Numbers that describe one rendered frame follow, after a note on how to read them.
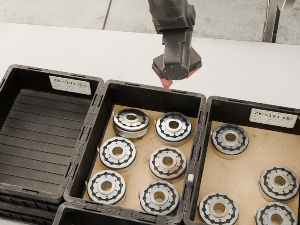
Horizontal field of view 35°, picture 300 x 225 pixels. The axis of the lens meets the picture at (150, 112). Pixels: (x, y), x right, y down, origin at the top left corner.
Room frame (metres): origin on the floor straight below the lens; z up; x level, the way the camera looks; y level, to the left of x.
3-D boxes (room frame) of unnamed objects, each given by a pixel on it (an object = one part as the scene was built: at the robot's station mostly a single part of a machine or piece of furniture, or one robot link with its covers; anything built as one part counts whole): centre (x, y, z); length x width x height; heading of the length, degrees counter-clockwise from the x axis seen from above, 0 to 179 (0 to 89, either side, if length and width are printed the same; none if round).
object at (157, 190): (0.57, -0.01, 0.86); 0.05 x 0.05 x 0.01
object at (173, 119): (0.79, -0.07, 0.86); 0.05 x 0.05 x 0.01
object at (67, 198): (0.69, 0.03, 0.92); 0.40 x 0.30 x 0.02; 165
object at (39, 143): (0.77, 0.32, 0.87); 0.40 x 0.30 x 0.11; 165
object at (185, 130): (0.79, -0.07, 0.86); 0.10 x 0.10 x 0.01
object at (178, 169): (0.67, -0.04, 0.86); 0.10 x 0.10 x 0.01
